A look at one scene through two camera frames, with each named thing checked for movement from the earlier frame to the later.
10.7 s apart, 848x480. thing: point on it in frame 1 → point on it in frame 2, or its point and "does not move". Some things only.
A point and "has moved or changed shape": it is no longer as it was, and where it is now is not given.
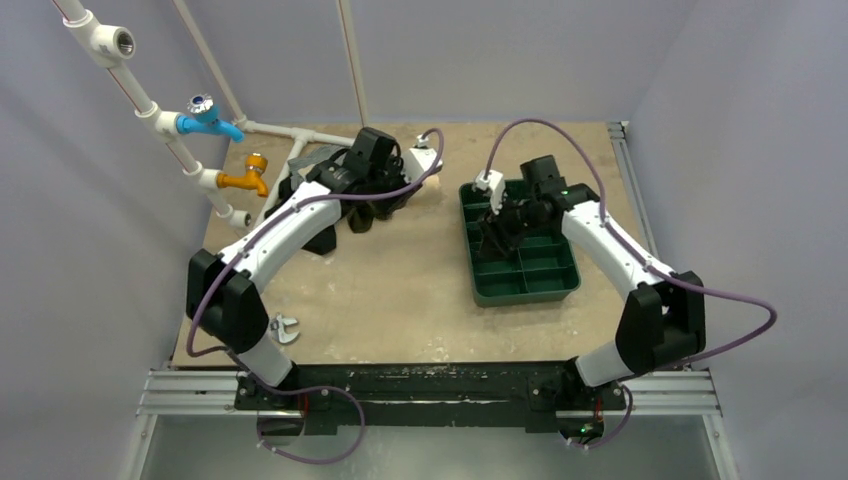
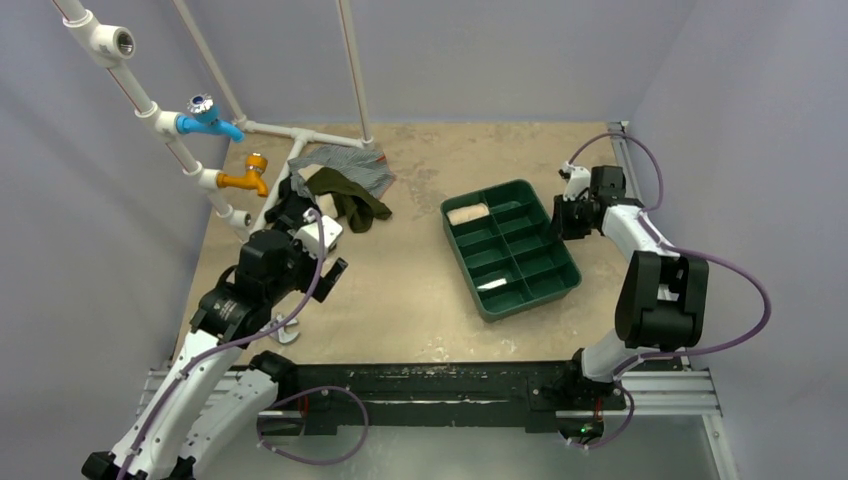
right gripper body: x=506 y=220 → x=566 y=220
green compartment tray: x=541 y=268 has moved or changed shape
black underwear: x=355 y=211 has moved or changed shape
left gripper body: x=389 y=179 → x=301 y=270
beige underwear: x=432 y=182 → x=466 y=213
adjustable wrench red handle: x=278 y=324 does not move
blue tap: x=204 y=119 does not move
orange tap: x=255 y=164 does not move
